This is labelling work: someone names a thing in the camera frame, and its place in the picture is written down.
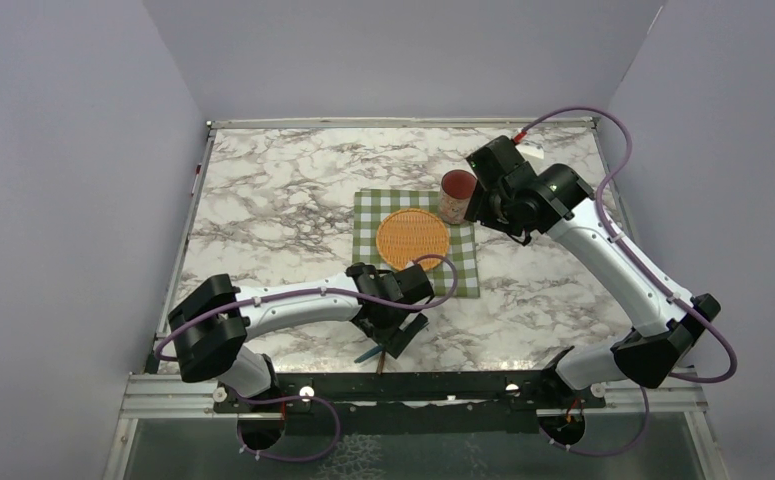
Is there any blue handled utensil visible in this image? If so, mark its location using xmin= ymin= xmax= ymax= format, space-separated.
xmin=354 ymin=345 xmax=386 ymax=364

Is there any brown handled utensil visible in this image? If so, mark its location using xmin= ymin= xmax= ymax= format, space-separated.
xmin=376 ymin=354 xmax=386 ymax=375

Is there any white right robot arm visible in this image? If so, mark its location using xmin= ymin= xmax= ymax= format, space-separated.
xmin=465 ymin=136 xmax=721 ymax=407

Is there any pink ceramic mug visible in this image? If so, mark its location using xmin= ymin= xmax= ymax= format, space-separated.
xmin=437 ymin=170 xmax=477 ymax=225

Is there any orange woven plate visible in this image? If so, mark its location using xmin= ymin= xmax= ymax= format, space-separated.
xmin=375 ymin=208 xmax=450 ymax=271

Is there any aluminium mounting rail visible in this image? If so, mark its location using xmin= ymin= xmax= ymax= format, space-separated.
xmin=119 ymin=371 xmax=709 ymax=419

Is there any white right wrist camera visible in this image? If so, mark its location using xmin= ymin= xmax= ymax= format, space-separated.
xmin=517 ymin=142 xmax=545 ymax=160

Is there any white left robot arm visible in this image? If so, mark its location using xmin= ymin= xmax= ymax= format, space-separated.
xmin=167 ymin=263 xmax=434 ymax=411

